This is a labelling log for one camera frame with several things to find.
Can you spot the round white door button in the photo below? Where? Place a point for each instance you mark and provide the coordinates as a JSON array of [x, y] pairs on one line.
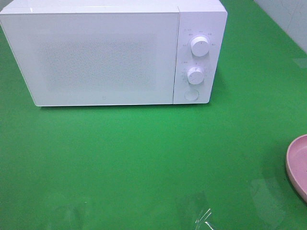
[[191, 95]]

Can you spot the white microwave knob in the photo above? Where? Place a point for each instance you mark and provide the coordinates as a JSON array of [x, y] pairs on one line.
[[195, 75], [200, 46]]

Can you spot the white microwave door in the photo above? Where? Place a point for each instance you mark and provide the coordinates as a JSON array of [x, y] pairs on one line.
[[95, 58]]

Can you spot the pink round plate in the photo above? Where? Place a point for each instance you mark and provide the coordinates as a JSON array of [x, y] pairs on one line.
[[296, 165]]

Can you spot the white microwave oven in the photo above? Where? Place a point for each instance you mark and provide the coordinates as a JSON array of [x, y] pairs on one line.
[[196, 17]]

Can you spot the clear tape patch on table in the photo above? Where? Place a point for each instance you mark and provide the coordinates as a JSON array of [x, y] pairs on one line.
[[269, 201]]

